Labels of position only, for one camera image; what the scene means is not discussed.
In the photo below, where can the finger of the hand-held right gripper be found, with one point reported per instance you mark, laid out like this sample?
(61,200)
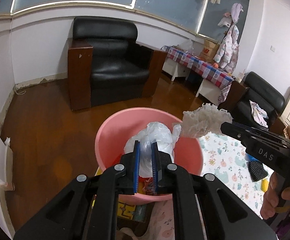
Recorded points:
(267,133)
(234,131)

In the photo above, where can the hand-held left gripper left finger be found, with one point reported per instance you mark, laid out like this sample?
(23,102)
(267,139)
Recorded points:
(136,167)

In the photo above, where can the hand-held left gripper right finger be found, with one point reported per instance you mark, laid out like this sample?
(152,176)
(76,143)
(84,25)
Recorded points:
(155,167)

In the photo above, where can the blue foam net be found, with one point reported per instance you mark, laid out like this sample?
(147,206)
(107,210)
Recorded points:
(251,158)

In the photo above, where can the black foam net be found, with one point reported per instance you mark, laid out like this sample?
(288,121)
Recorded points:
(257,171)

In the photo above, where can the white foam net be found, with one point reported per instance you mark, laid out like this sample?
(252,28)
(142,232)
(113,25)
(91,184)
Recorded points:
(204,122)

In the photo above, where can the white plastic bag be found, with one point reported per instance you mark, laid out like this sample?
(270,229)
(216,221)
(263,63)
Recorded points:
(157,135)

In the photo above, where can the pink plastic bucket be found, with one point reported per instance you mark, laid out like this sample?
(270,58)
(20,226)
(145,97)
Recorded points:
(115,135)

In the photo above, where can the person's right hand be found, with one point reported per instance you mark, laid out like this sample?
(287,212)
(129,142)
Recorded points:
(269,197)

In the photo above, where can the crumpled printed cloth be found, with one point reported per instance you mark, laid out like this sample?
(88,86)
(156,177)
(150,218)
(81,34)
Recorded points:
(258,112)

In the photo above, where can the black leather armchair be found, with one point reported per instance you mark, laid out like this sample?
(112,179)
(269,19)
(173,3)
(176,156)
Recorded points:
(262,92)
(110,75)

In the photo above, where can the yellow printed box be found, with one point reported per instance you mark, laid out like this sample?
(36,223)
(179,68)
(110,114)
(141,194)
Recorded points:
(126,210)

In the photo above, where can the white cabinet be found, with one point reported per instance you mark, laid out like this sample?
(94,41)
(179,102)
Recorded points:
(177,70)
(208,88)

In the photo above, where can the pink printed cloth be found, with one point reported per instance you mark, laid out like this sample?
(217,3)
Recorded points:
(162,220)

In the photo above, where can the plastic drink cup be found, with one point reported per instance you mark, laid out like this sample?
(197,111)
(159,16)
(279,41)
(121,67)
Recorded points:
(240,76)

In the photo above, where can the orange fruit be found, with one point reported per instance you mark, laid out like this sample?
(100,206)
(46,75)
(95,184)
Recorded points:
(214,65)

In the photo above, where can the checked cloth covered desk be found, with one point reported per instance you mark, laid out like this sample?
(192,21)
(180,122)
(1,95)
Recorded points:
(202,67)

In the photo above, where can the child's printed puffer jacket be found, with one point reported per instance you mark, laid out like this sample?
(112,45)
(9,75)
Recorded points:
(227,50)

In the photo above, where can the brown paper bag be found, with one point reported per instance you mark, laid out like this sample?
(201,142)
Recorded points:
(208,51)

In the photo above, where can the translucent plastic bag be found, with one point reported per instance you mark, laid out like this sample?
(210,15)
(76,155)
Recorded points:
(186,46)

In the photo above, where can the purple hooded garment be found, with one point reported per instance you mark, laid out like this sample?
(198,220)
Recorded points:
(234,12)

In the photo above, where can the wall socket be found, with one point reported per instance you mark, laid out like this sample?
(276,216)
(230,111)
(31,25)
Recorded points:
(273,48)

